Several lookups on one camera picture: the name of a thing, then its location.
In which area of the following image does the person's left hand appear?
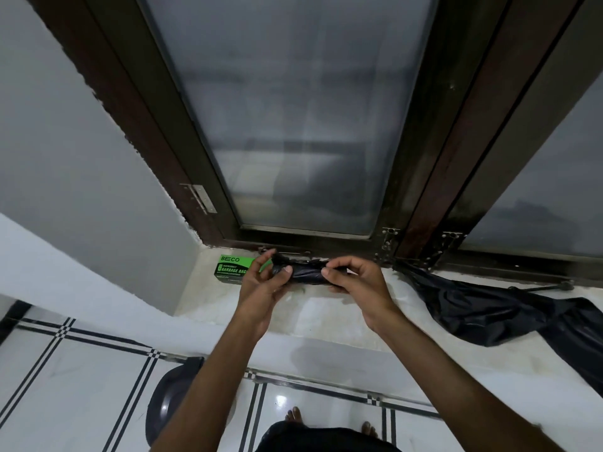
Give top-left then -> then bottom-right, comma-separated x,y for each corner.
237,249 -> 293,339

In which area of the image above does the person's right hand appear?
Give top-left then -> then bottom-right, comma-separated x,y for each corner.
322,256 -> 402,335

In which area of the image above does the black garbage bag roll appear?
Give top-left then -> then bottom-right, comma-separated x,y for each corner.
270,252 -> 341,291

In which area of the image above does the person's right forearm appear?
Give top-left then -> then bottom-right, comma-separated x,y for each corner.
366,311 -> 536,452

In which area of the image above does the person's left forearm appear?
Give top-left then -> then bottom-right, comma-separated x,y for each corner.
153,311 -> 272,452

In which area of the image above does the green garbage bag box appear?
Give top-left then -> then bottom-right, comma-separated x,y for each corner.
214,255 -> 274,278

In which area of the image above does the metal window latch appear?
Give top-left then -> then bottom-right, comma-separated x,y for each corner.
426,230 -> 468,270
375,227 -> 401,265

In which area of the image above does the silver window hinge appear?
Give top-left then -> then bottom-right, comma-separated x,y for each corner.
179,183 -> 218,215

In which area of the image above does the unfolded black garbage bag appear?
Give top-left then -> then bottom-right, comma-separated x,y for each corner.
393,260 -> 603,398

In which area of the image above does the person's black clothing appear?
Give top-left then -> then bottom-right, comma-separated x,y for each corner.
254,421 -> 402,452

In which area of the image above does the black dustbin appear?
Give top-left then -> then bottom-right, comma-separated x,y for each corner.
144,356 -> 206,448

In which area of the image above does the frosted glass window pane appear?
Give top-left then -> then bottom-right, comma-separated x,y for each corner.
459,75 -> 603,259
137,0 -> 441,237

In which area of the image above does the metal window stay rod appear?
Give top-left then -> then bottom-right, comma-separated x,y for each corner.
508,281 -> 575,293

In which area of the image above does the dark brown wooden window frame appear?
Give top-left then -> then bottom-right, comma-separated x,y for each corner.
26,0 -> 603,283

